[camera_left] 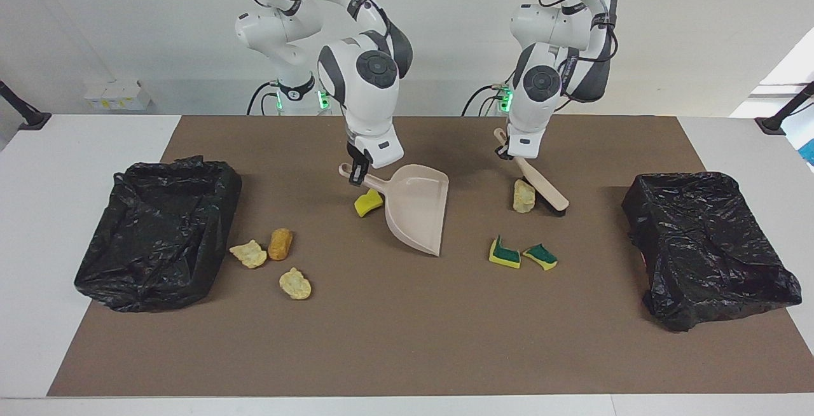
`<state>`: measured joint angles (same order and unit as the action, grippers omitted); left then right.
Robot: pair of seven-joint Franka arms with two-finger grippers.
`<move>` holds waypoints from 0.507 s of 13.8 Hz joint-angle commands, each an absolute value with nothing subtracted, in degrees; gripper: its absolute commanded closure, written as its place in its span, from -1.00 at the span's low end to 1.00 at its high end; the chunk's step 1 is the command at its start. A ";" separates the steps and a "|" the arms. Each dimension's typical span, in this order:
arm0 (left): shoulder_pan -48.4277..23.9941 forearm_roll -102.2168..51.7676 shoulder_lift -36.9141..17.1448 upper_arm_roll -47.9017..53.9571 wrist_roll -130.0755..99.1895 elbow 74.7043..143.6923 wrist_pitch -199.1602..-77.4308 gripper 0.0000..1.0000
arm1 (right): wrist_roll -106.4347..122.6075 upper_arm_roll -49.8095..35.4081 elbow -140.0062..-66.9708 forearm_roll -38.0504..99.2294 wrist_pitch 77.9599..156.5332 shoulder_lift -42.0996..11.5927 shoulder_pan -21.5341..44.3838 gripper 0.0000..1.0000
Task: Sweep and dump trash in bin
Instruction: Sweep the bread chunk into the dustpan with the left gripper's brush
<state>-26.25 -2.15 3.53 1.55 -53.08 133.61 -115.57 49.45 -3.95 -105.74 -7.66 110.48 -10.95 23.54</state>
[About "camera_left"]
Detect pale crumpled bread chunk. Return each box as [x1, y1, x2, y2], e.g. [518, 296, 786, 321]
[279, 267, 313, 301]

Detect all yellow sponge piece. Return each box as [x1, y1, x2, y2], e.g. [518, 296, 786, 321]
[354, 188, 384, 218]

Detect black base cable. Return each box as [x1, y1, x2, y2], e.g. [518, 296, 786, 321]
[247, 81, 280, 116]
[461, 83, 509, 116]

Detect pale yellow crumpled lump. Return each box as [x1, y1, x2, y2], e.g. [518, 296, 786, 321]
[229, 239, 268, 269]

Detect brown bread roll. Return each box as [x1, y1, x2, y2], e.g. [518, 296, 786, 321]
[268, 228, 294, 261]

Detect black right base cable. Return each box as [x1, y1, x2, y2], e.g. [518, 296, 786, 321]
[247, 81, 280, 116]

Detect brown table mat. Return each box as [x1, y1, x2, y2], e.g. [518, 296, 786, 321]
[48, 115, 814, 398]

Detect white background box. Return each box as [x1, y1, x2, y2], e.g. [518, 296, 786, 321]
[84, 80, 153, 111]

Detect pale rock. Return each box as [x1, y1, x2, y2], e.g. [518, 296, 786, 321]
[513, 179, 537, 214]

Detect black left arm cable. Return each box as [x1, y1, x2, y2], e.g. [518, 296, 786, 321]
[537, 0, 621, 111]

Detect beige plastic dustpan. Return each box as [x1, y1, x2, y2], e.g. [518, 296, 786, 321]
[338, 163, 450, 257]

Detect green yellow sponge piece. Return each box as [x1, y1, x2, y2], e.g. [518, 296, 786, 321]
[521, 243, 558, 272]
[488, 235, 521, 270]

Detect black clamp stand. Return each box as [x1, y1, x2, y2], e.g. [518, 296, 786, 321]
[755, 80, 814, 135]
[0, 80, 52, 132]

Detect black left base cable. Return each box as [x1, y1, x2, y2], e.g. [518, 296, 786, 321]
[461, 83, 509, 116]

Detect beige hand brush black bristles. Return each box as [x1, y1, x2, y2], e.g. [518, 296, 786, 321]
[494, 127, 570, 218]

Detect black bag lined trash bin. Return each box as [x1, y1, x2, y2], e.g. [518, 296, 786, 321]
[74, 155, 243, 313]
[621, 171, 803, 333]

